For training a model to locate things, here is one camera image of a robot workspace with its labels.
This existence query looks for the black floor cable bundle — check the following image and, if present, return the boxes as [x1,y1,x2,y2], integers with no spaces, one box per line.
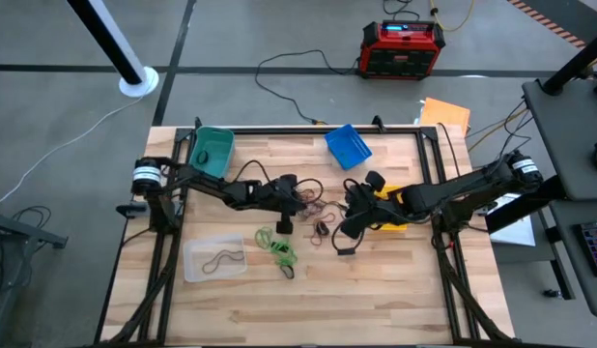
[467,99,544,188]

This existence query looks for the dark keyboard desk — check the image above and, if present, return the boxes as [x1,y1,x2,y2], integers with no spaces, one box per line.
[549,199,597,319]

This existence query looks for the blue plastic basket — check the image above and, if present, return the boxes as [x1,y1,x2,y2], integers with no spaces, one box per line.
[324,124,374,171]

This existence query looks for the orange paper folder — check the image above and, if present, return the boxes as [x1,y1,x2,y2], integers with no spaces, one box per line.
[418,97,472,139]

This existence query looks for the black coiled floor cable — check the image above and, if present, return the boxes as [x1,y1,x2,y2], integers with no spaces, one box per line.
[11,205,53,228]

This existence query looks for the teal plastic basket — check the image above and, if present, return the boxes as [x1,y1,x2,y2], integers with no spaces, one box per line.
[187,126,236,180]

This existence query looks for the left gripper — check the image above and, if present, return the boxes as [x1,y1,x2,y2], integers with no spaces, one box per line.
[259,172,307,236]

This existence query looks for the red rubber band tangle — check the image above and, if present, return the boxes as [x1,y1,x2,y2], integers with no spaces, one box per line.
[298,187,348,219]

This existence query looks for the hazard-striped black mat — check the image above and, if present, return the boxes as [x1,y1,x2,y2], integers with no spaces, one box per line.
[507,0,588,50]

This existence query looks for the white paper sheet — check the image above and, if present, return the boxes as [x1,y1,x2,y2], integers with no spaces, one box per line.
[489,192,536,247]

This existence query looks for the clear plastic container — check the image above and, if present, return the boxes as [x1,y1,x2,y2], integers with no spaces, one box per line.
[182,233,249,284]

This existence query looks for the thin black floor cable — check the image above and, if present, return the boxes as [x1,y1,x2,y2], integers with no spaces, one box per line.
[383,0,421,21]

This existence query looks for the green rubber band bunch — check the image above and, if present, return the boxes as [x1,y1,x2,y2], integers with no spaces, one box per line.
[270,240,299,268]

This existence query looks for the black white pole with base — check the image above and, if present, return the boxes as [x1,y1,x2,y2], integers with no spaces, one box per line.
[66,0,160,99]

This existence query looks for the grey side table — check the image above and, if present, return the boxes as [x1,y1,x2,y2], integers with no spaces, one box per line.
[522,76,597,202]

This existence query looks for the black power cable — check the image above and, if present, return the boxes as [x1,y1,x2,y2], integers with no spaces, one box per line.
[254,48,361,126]

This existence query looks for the backlit keyboard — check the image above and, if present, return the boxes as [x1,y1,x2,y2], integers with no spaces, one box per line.
[573,220,597,278]

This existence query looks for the black slanted post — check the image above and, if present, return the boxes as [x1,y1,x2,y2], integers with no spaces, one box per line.
[542,28,597,96]

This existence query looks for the black aluminium table frame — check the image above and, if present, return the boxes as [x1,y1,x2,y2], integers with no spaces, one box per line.
[93,124,520,348]

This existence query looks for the white floor cable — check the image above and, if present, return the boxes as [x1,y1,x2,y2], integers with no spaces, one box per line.
[0,96,145,208]

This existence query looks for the red portable power station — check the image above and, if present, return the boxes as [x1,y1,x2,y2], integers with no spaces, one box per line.
[357,19,447,81]

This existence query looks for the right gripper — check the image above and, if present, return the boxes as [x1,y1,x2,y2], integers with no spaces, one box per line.
[337,169,409,241]

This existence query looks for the black desk support beam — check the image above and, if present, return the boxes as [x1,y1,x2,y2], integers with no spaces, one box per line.
[485,181,570,234]

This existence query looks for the yellow plastic basket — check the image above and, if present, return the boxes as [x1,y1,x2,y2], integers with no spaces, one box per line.
[375,186,409,232]

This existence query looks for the thin dark rubber band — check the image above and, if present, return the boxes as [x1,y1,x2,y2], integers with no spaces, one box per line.
[201,249,246,276]

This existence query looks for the yellow extension cable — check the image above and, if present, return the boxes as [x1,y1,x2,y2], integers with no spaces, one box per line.
[428,0,475,33]

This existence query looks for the grey metal stand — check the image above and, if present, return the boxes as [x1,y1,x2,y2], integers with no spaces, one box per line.
[0,195,69,348]

